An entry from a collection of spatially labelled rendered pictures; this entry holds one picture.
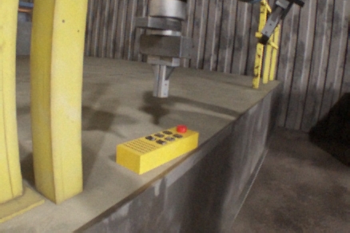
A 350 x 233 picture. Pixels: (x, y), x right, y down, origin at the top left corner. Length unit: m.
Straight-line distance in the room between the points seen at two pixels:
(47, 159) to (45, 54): 0.17
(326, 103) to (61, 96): 3.87
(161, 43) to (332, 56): 3.57
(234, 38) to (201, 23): 0.64
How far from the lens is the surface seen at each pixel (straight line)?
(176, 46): 0.58
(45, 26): 0.40
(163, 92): 0.62
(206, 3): 4.40
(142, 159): 0.54
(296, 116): 4.07
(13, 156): 0.45
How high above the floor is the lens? 0.98
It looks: 9 degrees down
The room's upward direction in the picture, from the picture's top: 5 degrees clockwise
